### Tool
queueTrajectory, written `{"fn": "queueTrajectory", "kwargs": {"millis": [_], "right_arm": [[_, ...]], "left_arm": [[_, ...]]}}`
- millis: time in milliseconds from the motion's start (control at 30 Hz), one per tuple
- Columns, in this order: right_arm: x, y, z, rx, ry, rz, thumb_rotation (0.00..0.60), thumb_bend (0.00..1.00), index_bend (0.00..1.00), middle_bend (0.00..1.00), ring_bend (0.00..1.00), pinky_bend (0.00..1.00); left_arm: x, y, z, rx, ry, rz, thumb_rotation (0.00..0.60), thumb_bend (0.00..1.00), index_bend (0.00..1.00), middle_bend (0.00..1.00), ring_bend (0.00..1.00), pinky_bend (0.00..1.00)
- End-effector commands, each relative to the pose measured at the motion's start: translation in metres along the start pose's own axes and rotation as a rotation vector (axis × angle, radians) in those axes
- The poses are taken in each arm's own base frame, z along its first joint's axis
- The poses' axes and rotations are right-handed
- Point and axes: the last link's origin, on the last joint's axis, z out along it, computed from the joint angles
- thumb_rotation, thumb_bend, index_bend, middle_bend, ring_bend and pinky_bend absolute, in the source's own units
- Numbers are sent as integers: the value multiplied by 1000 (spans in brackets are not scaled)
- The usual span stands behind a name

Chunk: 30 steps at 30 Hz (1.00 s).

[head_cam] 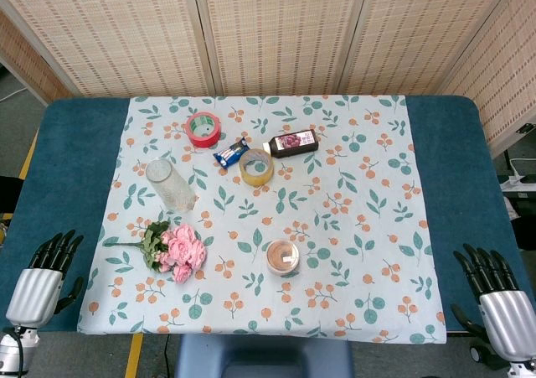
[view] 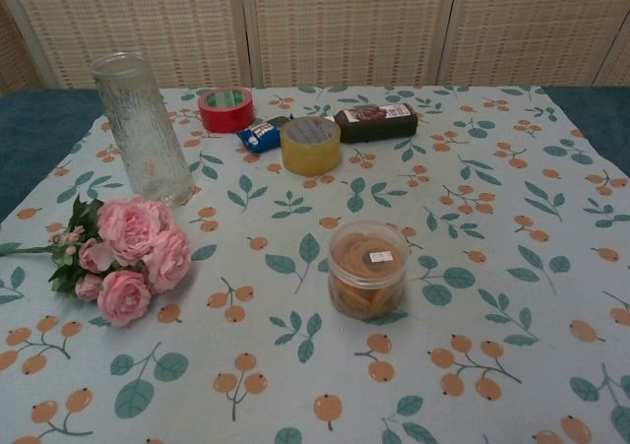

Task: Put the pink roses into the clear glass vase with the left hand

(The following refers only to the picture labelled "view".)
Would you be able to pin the transparent textured glass vase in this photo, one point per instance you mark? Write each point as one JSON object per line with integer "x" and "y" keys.
{"x": 147, "y": 139}

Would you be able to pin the yellow clear tape roll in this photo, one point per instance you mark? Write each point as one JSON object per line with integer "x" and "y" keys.
{"x": 310, "y": 151}

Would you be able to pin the clear jar of rubber bands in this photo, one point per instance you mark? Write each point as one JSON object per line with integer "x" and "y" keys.
{"x": 366, "y": 276}

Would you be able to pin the blue snack packet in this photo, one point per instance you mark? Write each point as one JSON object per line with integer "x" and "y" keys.
{"x": 260, "y": 135}

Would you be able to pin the dark brown rectangular snack package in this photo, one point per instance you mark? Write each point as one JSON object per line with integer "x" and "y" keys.
{"x": 376, "y": 123}

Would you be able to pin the red tape roll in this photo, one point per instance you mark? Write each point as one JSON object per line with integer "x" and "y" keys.
{"x": 225, "y": 114}

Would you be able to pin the floral fruit print tablecloth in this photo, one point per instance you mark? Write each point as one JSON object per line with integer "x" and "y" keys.
{"x": 443, "y": 267}

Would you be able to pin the woven bamboo folding screen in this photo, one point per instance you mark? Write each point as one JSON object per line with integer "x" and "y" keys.
{"x": 344, "y": 25}

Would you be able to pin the pink rose bouquet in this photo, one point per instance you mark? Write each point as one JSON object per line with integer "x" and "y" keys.
{"x": 129, "y": 237}

